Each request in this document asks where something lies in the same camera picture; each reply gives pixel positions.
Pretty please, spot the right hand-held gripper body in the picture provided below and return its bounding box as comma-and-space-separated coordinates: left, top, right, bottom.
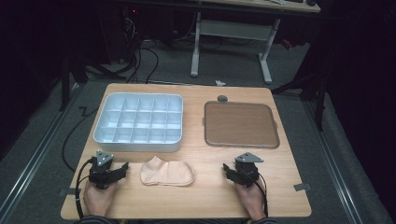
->
233, 151, 264, 189

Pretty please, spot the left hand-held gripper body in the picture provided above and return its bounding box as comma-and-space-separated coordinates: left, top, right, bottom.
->
88, 150, 121, 190

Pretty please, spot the pale pink sock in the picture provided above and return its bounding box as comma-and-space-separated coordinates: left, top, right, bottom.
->
139, 156, 196, 188

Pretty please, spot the white compartment storage box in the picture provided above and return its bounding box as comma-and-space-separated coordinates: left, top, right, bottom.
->
92, 91, 185, 153

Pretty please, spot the person's left hand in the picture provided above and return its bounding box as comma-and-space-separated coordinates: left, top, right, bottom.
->
83, 180, 119, 218

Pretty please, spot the person's right hand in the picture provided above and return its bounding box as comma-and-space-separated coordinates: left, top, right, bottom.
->
233, 180, 268, 222

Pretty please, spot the grey tape piece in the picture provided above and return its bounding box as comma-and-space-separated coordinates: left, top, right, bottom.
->
58, 187, 82, 197
292, 182, 313, 192

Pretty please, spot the brown tray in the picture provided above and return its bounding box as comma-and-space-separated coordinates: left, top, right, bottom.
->
203, 100, 281, 149

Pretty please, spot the black metal stand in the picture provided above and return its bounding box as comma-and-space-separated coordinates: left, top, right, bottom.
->
58, 55, 127, 112
270, 73, 329, 133

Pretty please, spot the wooden desk with white legs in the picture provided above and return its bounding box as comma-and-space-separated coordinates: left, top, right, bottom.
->
189, 0, 321, 85

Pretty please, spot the right hand-held gripper cable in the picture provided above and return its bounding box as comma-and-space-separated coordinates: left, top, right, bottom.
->
255, 172, 270, 218

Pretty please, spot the hand-held gripper cable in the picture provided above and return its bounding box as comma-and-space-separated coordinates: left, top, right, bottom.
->
74, 157, 94, 220
255, 172, 270, 218

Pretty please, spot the left hand-held gripper cable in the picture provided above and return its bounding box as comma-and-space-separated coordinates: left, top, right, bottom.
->
74, 157, 94, 220

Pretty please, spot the black floor cable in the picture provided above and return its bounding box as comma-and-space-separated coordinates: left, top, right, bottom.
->
61, 105, 101, 174

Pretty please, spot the metal floor rail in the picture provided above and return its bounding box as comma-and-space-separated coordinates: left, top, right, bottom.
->
0, 83, 82, 220
302, 98, 366, 224

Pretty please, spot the bundle of black cables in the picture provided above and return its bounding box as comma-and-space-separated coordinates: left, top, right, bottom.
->
122, 13, 161, 84

